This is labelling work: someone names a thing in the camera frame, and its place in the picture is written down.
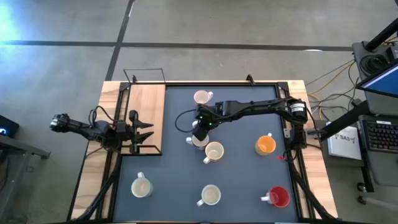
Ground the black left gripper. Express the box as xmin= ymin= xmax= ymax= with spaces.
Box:
xmin=115 ymin=109 xmax=155 ymax=154

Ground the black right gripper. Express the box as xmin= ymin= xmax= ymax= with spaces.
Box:
xmin=193 ymin=104 xmax=218 ymax=141

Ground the white ceramic mug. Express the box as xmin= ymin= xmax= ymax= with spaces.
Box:
xmin=196 ymin=184 xmax=222 ymax=208
xmin=185 ymin=134 xmax=210 ymax=151

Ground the teal patterned mug blue rim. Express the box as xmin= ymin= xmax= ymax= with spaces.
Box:
xmin=131 ymin=172 xmax=154 ymax=198

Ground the red mug white handle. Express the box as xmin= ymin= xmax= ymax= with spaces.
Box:
xmin=260 ymin=185 xmax=291 ymax=208

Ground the yellow cream mug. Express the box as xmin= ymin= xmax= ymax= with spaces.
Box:
xmin=203 ymin=141 xmax=225 ymax=165

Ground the grey table mat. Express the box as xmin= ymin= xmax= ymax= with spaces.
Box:
xmin=112 ymin=85 xmax=299 ymax=223

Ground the grey metal bench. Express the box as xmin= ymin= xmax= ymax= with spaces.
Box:
xmin=0 ymin=133 xmax=52 ymax=224

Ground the dark device with blue light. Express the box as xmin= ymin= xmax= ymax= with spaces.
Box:
xmin=0 ymin=114 xmax=20 ymax=139

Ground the white printed paper sheet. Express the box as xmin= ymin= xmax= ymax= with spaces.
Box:
xmin=326 ymin=125 xmax=363 ymax=161

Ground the black keyboard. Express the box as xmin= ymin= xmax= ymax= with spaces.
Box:
xmin=362 ymin=119 xmax=398 ymax=155

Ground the grey equipment cart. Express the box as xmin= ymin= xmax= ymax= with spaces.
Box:
xmin=351 ymin=40 xmax=398 ymax=194

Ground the laptop with blue screen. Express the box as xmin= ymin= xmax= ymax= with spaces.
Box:
xmin=356 ymin=60 xmax=398 ymax=99

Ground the black looped cable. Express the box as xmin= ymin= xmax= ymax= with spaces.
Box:
xmin=174 ymin=108 xmax=200 ymax=134

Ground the orange mug white handle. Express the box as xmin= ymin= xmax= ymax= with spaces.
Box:
xmin=254 ymin=133 xmax=277 ymax=156

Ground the yellow floor cable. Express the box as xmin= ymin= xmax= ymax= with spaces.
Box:
xmin=306 ymin=60 xmax=355 ymax=121

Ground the coiled black cable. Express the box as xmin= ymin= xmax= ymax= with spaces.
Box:
xmin=360 ymin=53 xmax=389 ymax=74

